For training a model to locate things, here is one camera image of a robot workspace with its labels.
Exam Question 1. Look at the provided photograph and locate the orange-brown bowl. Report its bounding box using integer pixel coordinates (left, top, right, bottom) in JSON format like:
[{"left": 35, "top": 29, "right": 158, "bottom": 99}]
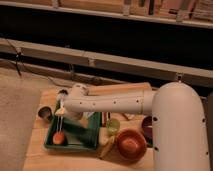
[{"left": 116, "top": 129, "right": 147, "bottom": 161}]

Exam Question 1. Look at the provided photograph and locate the small dark metal cup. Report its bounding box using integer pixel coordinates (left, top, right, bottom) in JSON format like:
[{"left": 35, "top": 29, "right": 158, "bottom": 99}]
[{"left": 38, "top": 106, "right": 53, "bottom": 122}]

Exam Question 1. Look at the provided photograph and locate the dark purple bowl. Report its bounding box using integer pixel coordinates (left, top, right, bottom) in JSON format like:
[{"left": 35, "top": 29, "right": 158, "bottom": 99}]
[{"left": 141, "top": 116, "right": 153, "bottom": 140}]

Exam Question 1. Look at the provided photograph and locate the red and dark marker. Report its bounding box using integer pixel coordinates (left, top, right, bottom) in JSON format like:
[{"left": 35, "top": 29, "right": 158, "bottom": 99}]
[{"left": 102, "top": 112, "right": 110, "bottom": 127}]

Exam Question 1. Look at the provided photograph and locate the wooden board table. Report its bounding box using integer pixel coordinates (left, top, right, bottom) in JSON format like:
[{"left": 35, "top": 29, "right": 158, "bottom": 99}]
[{"left": 23, "top": 83, "right": 153, "bottom": 171}]

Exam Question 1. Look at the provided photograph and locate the light green cup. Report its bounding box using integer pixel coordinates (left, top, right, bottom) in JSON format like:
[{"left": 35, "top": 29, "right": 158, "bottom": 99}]
[{"left": 106, "top": 118, "right": 120, "bottom": 135}]

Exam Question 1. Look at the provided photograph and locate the green plastic tray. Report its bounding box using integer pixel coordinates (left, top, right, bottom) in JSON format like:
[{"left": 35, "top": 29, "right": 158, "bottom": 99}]
[{"left": 44, "top": 99, "right": 103, "bottom": 151}]

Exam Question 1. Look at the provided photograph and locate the orange-red apple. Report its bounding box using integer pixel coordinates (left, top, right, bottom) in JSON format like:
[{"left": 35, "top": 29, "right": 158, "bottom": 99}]
[{"left": 53, "top": 131, "right": 65, "bottom": 145}]

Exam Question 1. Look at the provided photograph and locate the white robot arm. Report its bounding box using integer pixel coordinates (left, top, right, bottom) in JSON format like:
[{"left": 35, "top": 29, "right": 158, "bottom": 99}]
[{"left": 58, "top": 82, "right": 211, "bottom": 171}]

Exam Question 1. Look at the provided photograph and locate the white ridged cup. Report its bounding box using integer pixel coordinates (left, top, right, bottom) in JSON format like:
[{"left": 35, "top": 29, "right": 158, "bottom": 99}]
[{"left": 122, "top": 113, "right": 135, "bottom": 121}]

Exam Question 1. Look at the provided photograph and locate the white dish brush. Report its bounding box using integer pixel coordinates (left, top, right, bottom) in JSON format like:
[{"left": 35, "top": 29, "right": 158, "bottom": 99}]
[{"left": 57, "top": 89, "right": 68, "bottom": 132}]

